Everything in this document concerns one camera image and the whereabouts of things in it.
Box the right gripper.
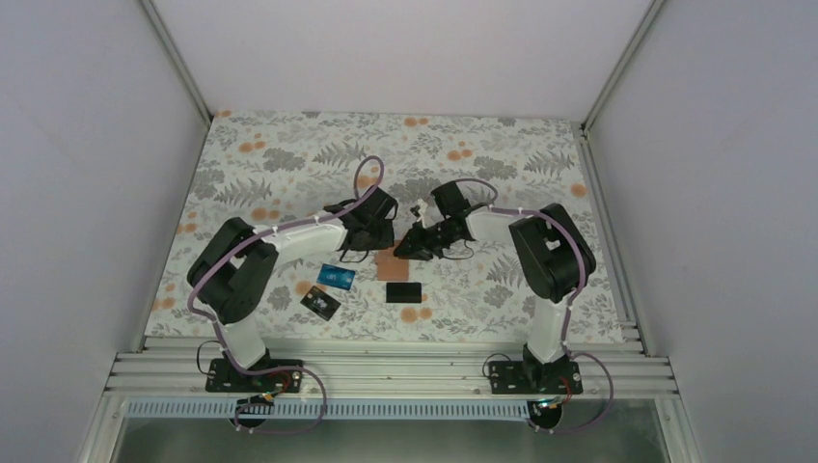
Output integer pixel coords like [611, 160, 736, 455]
[395, 216, 459, 260]

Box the brown leather card holder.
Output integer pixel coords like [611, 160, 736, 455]
[373, 241, 410, 283]

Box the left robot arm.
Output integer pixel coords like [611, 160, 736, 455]
[187, 187, 397, 391]

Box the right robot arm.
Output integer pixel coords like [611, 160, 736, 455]
[394, 180, 596, 393]

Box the blue card upper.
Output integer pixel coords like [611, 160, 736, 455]
[316, 264, 356, 290]

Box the black card centre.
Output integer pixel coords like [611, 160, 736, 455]
[385, 282, 423, 304]

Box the black VIP card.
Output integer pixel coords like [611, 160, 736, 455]
[300, 286, 341, 321]

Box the floral table mat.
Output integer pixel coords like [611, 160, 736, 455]
[146, 111, 604, 342]

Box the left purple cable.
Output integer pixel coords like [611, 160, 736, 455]
[189, 155, 386, 436]

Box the purple cable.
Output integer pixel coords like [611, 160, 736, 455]
[447, 178, 616, 437]
[189, 155, 386, 436]

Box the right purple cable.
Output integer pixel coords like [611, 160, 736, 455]
[447, 178, 616, 437]

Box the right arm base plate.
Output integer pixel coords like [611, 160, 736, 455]
[487, 361, 584, 395]

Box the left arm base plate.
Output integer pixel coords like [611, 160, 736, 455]
[204, 358, 303, 395]

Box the aluminium rail frame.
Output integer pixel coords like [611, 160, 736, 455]
[80, 322, 700, 462]

